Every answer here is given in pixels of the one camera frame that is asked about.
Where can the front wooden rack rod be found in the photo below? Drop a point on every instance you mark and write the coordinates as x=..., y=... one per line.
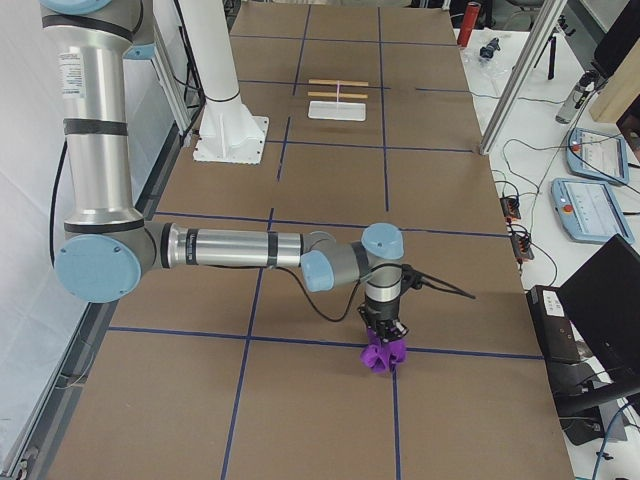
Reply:
x=331, y=95

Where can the white rack base tray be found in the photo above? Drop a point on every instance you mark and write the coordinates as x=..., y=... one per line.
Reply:
x=325, y=110

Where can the purple towel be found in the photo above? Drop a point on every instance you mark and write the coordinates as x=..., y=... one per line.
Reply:
x=385, y=358

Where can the black monitor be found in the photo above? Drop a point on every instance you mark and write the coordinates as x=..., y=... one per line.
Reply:
x=601, y=299

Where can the rear wooden rack rod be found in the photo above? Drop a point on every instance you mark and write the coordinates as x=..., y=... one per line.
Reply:
x=332, y=82

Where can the blue teach pendant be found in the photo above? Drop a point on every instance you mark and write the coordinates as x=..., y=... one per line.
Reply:
x=599, y=156
x=588, y=210

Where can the orange usb hub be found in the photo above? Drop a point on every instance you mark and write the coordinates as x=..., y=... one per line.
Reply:
x=511, y=208

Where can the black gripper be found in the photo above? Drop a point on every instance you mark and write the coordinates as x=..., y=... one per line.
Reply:
x=379, y=314

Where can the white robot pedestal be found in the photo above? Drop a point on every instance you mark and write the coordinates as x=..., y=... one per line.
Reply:
x=228, y=132

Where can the dark blue folded umbrella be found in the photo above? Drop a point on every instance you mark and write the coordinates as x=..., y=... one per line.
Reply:
x=488, y=51

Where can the lower blue teach pendant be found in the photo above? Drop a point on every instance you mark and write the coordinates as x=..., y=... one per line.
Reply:
x=588, y=210

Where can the black box device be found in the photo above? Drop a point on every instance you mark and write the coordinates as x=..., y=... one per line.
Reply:
x=552, y=326

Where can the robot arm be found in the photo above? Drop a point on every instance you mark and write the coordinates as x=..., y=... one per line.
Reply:
x=109, y=244

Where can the red cylinder tube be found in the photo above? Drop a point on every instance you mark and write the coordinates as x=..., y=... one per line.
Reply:
x=468, y=23

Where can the black tripod leg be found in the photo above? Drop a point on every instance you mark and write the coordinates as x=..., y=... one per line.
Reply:
x=552, y=57

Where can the wooden rack rod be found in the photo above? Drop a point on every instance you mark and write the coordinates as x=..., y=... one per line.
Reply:
x=332, y=82
x=331, y=95

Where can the aluminium frame post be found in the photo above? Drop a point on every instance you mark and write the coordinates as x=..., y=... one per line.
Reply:
x=537, y=38

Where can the upper blue teach pendant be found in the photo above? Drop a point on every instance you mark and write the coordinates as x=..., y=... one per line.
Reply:
x=599, y=156

